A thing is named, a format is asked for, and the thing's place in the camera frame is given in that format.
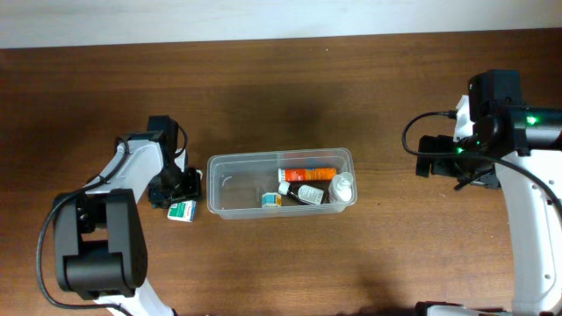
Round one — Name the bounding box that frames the small black white-capped bottle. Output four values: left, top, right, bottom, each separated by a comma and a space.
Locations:
278, 181, 328, 205

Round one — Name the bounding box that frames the white green medicine box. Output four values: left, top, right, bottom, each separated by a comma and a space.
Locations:
167, 200, 197, 222

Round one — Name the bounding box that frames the gold lid balm jar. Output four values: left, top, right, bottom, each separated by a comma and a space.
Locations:
261, 192, 282, 208

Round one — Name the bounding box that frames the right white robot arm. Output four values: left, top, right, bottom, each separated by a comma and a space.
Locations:
413, 107, 561, 315

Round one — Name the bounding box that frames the clear plastic container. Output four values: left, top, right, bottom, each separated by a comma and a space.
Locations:
206, 147, 358, 219

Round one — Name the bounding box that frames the orange glue stick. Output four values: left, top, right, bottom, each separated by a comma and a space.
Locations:
277, 168, 337, 183

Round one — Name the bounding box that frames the white tube bottle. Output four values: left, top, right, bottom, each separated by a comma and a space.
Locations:
328, 172, 354, 204

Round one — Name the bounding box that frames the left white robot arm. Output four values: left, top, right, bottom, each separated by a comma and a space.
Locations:
45, 125, 202, 315

